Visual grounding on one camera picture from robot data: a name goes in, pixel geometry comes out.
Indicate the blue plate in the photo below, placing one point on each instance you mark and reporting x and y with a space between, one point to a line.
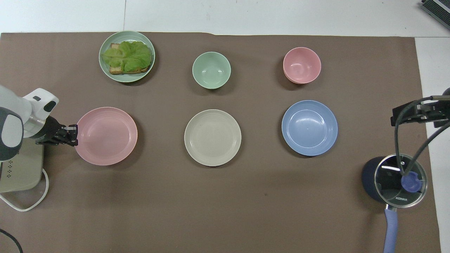
309 128

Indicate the glass lid blue knob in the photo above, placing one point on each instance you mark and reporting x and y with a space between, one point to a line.
390 182

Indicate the green lettuce leaf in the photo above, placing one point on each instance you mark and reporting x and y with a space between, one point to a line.
130 54

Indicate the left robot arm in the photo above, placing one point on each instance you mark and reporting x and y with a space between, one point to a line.
14 105

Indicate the green bowl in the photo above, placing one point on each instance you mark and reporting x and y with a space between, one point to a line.
211 70

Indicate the dark grey ribbed device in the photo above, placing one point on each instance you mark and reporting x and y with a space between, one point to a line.
437 7

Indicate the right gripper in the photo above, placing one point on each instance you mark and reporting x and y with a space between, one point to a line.
441 114

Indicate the toast slice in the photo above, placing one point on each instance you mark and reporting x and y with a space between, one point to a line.
114 69

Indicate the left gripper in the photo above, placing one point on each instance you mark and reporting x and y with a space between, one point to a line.
51 131

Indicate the green plate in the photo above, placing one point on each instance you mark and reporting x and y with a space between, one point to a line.
107 72

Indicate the beige appliance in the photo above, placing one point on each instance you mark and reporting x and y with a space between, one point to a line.
24 168

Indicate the beige plate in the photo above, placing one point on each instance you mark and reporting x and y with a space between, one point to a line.
212 137

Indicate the pink bowl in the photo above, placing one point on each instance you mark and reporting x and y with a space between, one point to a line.
302 65

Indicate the pink plate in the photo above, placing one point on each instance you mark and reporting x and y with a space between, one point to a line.
107 136

